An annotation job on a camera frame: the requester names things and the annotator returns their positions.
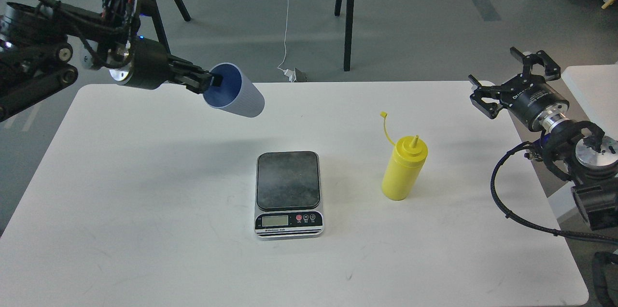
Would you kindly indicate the yellow squeeze bottle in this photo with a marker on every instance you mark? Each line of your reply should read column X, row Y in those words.
column 407, row 159

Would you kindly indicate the digital kitchen scale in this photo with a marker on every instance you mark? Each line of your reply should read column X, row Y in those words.
column 288, row 196

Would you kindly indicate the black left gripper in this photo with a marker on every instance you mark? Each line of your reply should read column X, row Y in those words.
column 150, row 67

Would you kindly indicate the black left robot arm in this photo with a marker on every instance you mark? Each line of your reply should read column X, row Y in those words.
column 36, row 53

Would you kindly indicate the white power adapter on floor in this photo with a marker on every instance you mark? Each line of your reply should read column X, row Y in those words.
column 295, row 75

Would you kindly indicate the blue ribbed plastic cup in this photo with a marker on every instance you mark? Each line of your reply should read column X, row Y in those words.
column 236, row 94

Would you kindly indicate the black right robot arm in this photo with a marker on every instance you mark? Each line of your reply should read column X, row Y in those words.
column 574, row 151

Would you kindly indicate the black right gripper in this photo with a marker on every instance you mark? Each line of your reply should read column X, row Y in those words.
column 527, row 95

